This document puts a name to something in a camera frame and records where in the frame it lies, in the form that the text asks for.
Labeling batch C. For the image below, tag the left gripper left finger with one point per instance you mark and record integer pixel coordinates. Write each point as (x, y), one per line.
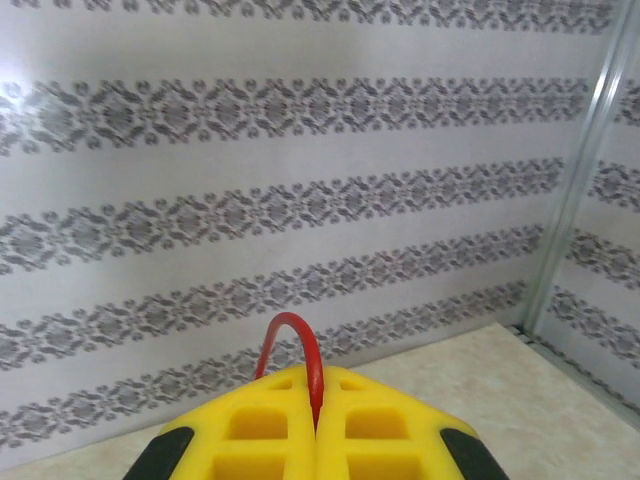
(250, 430)

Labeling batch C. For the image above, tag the aluminium frame post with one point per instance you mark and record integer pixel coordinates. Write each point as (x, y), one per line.
(577, 165)

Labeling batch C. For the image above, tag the aluminium table side rail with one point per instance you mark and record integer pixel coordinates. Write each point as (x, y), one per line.
(575, 362)

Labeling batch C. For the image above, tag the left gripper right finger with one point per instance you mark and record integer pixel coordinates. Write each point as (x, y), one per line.
(390, 430)

